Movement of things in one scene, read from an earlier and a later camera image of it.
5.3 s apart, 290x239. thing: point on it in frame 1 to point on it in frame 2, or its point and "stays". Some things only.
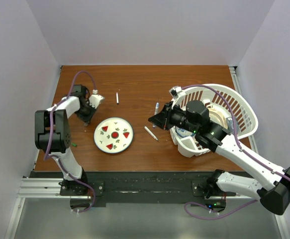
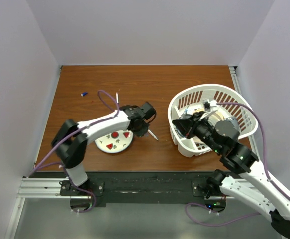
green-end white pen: [150, 133] stays
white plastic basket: [246, 117] stays
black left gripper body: [85, 113] to [141, 130]
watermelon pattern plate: [113, 135] stays
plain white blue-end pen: [117, 98] stays
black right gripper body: [174, 117] to [199, 128]
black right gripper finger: [158, 119] to [184, 126]
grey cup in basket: [230, 124] stays
